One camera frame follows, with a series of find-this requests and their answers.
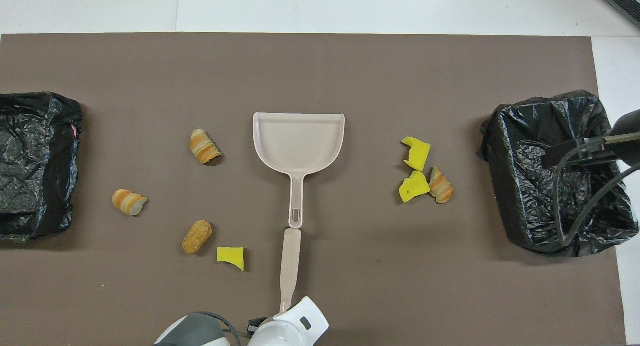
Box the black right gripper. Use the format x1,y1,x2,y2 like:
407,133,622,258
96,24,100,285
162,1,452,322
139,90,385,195
542,110,640,167

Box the striped croissant piece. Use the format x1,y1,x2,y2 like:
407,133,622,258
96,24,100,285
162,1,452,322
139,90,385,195
112,189,149,216
429,166,455,204
189,129,222,165

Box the hook shaped yellow sponge piece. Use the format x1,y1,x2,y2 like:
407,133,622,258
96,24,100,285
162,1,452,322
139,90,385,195
401,136,432,172

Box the yellow sponge chunk with dot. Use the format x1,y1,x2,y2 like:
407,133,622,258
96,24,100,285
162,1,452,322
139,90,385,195
398,170,431,203

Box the beige plastic dustpan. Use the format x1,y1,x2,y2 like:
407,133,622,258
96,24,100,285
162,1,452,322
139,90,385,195
252,112,346,230

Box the beige brush black bristles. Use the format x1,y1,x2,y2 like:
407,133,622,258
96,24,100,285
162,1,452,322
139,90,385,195
279,228,303,314

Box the small yellow sponge wedge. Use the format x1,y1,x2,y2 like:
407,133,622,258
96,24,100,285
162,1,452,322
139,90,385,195
216,246,246,272

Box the brown oval bread roll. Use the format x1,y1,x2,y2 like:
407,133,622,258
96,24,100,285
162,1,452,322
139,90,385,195
181,220,213,254

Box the black bag lined bin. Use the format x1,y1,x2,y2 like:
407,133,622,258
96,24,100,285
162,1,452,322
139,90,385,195
477,90,640,258

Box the black bag bin pink tag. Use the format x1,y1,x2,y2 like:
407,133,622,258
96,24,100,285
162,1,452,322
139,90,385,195
0,91,83,242

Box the dark ribbed panel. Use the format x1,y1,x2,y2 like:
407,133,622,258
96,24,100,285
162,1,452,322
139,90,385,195
596,0,640,29

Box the brown table mat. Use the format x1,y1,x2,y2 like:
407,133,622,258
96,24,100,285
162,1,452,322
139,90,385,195
0,33,627,346

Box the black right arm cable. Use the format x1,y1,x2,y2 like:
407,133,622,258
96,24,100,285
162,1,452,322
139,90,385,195
551,133,640,246

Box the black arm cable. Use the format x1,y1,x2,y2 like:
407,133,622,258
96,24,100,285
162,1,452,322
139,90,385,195
551,133,640,246
200,311,268,339

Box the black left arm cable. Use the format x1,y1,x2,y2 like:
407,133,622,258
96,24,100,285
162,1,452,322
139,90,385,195
200,311,268,339

